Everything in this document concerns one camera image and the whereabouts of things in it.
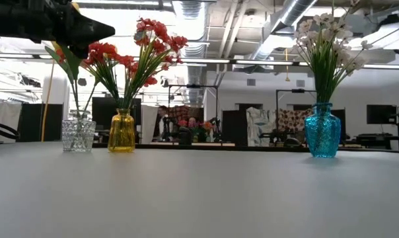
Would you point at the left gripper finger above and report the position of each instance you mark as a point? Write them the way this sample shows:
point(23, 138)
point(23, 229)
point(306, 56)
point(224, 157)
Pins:
point(94, 34)
point(94, 25)

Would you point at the amber glass vase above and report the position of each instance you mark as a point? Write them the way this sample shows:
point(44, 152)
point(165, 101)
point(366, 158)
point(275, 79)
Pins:
point(122, 135)

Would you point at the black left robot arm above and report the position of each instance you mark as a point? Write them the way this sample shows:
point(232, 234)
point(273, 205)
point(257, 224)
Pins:
point(14, 23)

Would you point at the clear textured glass vase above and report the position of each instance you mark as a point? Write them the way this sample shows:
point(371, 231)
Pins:
point(78, 135)

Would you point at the teal glass vase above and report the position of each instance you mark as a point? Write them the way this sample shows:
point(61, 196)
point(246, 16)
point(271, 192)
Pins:
point(322, 135)

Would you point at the round black ceiling lamp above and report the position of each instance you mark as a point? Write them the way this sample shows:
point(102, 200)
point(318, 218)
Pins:
point(81, 82)

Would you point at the black monitor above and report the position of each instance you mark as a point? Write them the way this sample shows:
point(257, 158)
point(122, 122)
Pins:
point(100, 109)

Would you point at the black partition panel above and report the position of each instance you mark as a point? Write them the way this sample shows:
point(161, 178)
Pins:
point(31, 122)

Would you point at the black office chair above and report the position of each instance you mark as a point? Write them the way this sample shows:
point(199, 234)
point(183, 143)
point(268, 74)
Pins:
point(8, 129)

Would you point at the red brown patterned cloth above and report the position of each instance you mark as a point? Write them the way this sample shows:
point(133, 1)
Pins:
point(183, 112)

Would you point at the long ceiling light bar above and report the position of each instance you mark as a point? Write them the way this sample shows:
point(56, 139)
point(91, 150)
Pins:
point(219, 61)

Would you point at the colourful flower bouquet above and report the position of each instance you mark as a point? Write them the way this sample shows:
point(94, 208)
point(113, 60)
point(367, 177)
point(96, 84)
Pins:
point(203, 126)

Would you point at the dark door panel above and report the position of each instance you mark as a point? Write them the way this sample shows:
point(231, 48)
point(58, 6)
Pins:
point(234, 129)

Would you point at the white teal patterned cloth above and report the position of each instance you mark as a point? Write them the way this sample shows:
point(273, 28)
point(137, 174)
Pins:
point(260, 127)

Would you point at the brown floral cloth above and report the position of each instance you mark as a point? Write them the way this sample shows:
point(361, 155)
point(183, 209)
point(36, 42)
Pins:
point(290, 120)

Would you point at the silver ceiling air duct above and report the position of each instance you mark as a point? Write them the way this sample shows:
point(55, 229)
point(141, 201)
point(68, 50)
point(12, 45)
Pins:
point(194, 72)

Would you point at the black metal stand frame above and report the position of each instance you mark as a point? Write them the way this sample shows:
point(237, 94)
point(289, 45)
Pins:
point(297, 90)
point(193, 86)

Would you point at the black metal table frame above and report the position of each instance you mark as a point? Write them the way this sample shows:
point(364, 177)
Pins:
point(236, 147)

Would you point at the black wall screen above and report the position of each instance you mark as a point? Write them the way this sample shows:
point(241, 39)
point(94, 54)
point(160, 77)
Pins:
point(381, 114)

